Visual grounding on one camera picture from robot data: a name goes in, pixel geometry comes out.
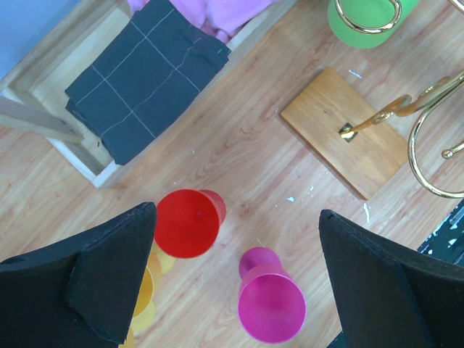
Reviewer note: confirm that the magenta wine glass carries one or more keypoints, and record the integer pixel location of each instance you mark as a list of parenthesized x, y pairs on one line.
[(271, 306)]

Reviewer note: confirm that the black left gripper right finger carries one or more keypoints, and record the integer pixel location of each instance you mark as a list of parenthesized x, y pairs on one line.
[(386, 294)]

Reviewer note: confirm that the yellow wine glass front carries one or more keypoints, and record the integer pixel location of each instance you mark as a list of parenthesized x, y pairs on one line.
[(159, 263)]

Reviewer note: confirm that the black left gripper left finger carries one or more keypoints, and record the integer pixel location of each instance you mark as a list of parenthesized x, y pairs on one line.
[(80, 291)]

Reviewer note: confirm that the yellow wine glass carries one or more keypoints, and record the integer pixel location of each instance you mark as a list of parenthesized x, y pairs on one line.
[(144, 312), (159, 263)]

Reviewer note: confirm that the wooden rack base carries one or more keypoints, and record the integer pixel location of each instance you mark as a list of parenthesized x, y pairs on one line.
[(326, 115)]

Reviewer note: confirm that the gold wire glass rack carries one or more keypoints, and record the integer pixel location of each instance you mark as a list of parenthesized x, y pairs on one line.
[(404, 106)]

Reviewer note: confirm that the red wine glass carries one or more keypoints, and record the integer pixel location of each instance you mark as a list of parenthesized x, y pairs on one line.
[(189, 222)]

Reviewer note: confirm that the folded dark grey cloth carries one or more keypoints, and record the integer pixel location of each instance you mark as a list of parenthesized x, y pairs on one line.
[(145, 79)]

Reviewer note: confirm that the green wine glass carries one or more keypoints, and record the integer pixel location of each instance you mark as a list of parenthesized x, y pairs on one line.
[(367, 24)]

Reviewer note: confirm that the wooden clothes rack frame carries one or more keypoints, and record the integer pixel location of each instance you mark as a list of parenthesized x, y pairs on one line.
[(42, 77)]

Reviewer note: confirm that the pink t-shirt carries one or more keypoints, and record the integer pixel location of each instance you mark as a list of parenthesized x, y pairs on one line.
[(221, 19)]

